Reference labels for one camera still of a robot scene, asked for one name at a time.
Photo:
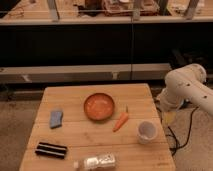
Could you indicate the long metal shelf bench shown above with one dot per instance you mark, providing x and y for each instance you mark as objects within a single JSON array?
[{"x": 81, "y": 73}]

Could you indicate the orange plate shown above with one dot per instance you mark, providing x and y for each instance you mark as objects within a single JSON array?
[{"x": 99, "y": 106}]

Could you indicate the wooden table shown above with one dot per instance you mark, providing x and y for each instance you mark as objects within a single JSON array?
[{"x": 85, "y": 138}]

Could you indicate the orange carrot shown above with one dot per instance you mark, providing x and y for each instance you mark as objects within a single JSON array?
[{"x": 122, "y": 120}]

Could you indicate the clear plastic bottle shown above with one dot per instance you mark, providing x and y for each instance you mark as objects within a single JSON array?
[{"x": 103, "y": 161}]

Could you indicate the blue sponge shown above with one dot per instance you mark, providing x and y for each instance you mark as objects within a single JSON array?
[{"x": 55, "y": 119}]

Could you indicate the black rectangular case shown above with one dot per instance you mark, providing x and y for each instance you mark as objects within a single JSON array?
[{"x": 51, "y": 150}]

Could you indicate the white ceramic cup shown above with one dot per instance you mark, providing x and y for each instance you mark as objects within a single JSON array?
[{"x": 146, "y": 132}]

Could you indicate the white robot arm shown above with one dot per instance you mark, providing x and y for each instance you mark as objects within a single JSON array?
[{"x": 186, "y": 83}]

